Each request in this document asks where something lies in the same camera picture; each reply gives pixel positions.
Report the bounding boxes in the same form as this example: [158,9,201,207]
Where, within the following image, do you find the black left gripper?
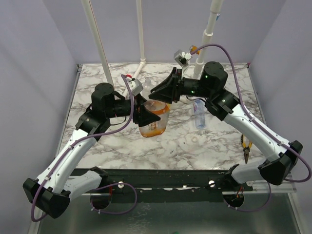
[106,92,161,126]

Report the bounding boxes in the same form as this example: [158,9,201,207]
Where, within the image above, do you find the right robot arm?
[149,61,303,191]

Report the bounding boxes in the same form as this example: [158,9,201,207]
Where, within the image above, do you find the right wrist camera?
[174,50,193,74]

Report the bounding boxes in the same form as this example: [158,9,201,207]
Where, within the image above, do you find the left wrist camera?
[125,75,143,96]

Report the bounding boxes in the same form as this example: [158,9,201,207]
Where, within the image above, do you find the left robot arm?
[22,83,160,218]

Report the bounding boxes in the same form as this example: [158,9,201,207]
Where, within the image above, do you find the small blue-label water bottle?
[193,99,206,129]

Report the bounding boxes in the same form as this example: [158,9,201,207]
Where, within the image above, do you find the white PVC pipe frame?
[80,0,224,98]

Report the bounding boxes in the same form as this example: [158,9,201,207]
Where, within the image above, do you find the orange knob on pipe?
[189,45,200,55]

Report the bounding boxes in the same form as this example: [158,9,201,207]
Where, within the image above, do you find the clear plastic bottle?
[144,78,151,87]

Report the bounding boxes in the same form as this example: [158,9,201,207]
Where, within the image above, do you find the orange label squat bottle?
[139,99,170,137]

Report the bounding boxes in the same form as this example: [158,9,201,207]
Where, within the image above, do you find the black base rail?
[48,166,269,203]

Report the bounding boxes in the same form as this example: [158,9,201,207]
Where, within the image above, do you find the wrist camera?
[125,75,143,96]
[174,50,193,74]

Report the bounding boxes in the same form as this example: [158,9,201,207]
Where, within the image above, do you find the yellow handled pliers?
[240,134,253,164]

